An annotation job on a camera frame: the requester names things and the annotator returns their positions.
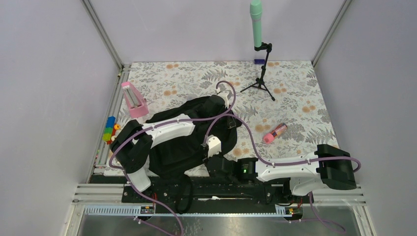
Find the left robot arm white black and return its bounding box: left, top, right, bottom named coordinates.
left=110, top=95, right=241, bottom=202

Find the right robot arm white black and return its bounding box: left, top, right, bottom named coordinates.
left=204, top=144, right=357, bottom=203

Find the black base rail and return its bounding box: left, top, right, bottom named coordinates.
left=89, top=175, right=322, bottom=216

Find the purple cable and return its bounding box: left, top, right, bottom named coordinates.
left=108, top=80, right=237, bottom=236
left=202, top=113, right=362, bottom=235

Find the small blue block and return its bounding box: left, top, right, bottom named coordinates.
left=254, top=59, right=265, bottom=64

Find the black student backpack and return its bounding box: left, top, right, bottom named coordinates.
left=146, top=97, right=241, bottom=214

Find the floral table mat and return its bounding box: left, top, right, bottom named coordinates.
left=127, top=61, right=338, bottom=160

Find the colourful toy block train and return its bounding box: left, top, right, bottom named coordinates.
left=102, top=116, right=120, bottom=145

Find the pink tube container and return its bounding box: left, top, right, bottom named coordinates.
left=263, top=123, right=288, bottom=144

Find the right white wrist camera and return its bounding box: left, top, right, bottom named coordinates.
left=206, top=135, right=221, bottom=158

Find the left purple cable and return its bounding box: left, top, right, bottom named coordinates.
left=108, top=80, right=237, bottom=236

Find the black tripod microphone stand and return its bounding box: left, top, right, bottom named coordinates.
left=240, top=42, right=275, bottom=101

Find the green microphone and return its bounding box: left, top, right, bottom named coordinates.
left=249, top=0, right=263, bottom=48

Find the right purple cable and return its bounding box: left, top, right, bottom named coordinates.
left=202, top=113, right=362, bottom=235

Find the pink metronome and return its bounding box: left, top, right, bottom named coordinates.
left=121, top=82, right=149, bottom=118

